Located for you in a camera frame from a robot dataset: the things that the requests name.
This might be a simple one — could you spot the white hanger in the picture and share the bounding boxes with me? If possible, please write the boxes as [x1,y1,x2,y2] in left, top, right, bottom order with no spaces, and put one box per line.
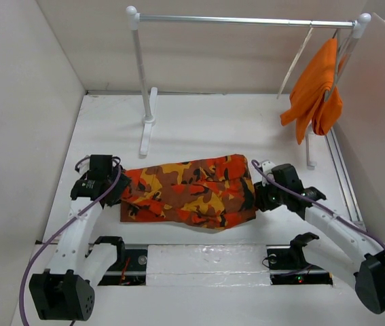
[276,27,314,99]

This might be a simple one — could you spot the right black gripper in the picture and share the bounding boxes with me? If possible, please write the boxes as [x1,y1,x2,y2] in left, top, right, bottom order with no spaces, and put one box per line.
[253,175,287,212]

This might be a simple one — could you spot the orange cloth on hanger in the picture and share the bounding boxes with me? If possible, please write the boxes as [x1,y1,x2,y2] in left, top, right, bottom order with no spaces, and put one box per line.
[280,39,343,145]

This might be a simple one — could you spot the grey hanger holding cloth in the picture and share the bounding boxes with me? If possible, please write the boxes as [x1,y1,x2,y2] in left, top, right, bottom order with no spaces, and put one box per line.
[323,28,356,103]

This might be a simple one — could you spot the white foam block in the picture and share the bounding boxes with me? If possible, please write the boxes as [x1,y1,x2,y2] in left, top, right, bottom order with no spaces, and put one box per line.
[146,244,270,287]

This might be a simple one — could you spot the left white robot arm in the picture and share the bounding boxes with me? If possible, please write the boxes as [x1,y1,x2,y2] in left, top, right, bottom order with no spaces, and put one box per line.
[20,155,130,323]

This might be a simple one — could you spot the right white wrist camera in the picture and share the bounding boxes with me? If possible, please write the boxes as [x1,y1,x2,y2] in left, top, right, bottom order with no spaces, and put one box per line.
[259,160,276,186]

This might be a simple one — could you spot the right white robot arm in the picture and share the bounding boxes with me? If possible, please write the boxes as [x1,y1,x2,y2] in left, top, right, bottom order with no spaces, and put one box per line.
[251,160,385,314]

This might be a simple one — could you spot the white metal clothes rack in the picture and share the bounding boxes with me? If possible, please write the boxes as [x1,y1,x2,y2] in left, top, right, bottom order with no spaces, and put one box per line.
[126,6,371,157]

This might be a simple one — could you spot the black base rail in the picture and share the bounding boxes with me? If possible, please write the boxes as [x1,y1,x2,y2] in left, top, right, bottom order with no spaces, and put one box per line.
[100,244,333,286]

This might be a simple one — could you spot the orange camouflage trousers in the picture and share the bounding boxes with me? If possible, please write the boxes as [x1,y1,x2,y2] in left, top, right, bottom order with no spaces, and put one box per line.
[120,154,257,230]

